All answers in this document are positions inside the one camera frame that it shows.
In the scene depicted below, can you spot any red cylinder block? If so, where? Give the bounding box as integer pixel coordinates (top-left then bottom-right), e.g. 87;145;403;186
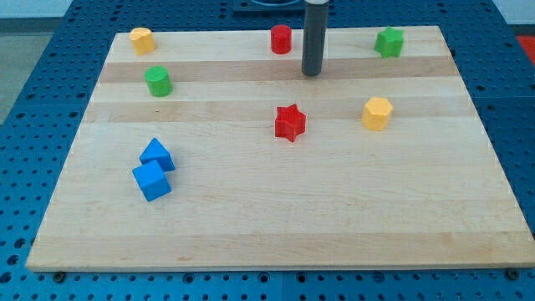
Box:
270;24;292;54

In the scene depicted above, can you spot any yellow heart-shaped block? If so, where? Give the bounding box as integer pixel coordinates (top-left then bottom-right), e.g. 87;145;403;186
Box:
129;27;156;55

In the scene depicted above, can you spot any light wooden board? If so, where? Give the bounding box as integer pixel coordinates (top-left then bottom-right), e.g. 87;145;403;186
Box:
27;26;534;273

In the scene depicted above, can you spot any blue triangular prism block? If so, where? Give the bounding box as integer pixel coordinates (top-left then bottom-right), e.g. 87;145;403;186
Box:
139;138;176;171

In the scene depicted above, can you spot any green cylinder block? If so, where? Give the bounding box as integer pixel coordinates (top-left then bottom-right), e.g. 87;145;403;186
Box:
144;65;173;97

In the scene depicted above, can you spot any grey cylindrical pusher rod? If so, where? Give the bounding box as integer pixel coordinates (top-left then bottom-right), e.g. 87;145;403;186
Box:
302;0;329;77

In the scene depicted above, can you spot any red star block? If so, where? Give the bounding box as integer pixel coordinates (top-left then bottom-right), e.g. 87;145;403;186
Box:
274;104;306;142

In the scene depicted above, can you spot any blue cube block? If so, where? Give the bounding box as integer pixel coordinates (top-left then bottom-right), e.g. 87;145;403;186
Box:
132;161;171;202

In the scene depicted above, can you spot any green star block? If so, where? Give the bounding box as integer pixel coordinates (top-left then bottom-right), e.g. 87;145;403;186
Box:
374;26;404;59

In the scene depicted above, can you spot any yellow hexagonal block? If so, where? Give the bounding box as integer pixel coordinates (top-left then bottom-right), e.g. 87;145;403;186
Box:
361;97;394;131

